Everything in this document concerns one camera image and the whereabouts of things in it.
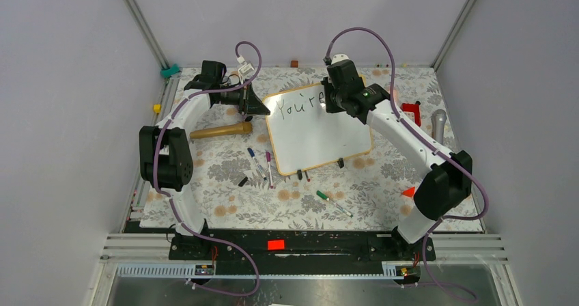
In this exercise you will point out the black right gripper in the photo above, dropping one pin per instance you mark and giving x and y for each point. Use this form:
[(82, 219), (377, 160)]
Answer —
[(330, 107)]

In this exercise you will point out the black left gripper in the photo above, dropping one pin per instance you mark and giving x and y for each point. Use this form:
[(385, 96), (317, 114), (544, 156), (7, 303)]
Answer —
[(250, 104)]

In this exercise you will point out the yellow framed whiteboard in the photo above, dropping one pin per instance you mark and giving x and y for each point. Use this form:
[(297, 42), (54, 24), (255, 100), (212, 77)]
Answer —
[(304, 136)]

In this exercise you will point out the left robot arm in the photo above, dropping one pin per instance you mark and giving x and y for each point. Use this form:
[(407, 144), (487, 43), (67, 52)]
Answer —
[(165, 155)]

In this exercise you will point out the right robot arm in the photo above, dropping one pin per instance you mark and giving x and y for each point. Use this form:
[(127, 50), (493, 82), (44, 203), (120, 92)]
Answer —
[(445, 175)]

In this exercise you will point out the blue capped white marker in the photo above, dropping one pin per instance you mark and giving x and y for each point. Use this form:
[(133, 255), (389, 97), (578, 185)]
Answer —
[(258, 166)]

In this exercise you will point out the magenta capped white marker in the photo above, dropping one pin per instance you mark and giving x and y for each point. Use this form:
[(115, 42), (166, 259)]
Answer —
[(269, 164)]

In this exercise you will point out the red box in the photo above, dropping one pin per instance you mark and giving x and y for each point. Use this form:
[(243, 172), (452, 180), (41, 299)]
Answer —
[(413, 111)]

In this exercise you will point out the floral table mat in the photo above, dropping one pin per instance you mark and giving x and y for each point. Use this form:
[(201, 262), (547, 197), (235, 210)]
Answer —
[(369, 185)]

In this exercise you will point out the teal corner clip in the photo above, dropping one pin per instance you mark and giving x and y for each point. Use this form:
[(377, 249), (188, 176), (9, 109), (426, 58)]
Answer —
[(170, 71)]

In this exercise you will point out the silver microphone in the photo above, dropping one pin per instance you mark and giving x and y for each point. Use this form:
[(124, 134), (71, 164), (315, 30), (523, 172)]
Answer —
[(438, 119)]

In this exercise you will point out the green capped white marker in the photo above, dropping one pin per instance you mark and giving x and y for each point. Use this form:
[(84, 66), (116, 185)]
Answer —
[(329, 199)]

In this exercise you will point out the red triangular block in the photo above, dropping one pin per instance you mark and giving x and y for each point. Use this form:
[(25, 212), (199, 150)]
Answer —
[(409, 192)]

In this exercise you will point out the red tape label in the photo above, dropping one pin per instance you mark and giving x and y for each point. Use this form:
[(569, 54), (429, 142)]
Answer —
[(275, 245)]

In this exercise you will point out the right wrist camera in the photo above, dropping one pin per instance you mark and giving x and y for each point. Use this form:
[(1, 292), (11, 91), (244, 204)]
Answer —
[(336, 58)]

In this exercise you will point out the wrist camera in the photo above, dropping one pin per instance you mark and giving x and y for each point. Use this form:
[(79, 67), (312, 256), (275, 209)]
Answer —
[(336, 58), (245, 68)]

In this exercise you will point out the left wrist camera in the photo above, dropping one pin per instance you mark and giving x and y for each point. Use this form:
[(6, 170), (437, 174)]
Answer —
[(245, 68)]

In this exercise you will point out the whiteboard wire stand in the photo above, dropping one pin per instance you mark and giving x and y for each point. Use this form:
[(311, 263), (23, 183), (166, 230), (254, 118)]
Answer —
[(325, 168)]

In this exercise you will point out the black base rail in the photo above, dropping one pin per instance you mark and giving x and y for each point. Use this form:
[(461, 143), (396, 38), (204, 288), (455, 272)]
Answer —
[(244, 252)]

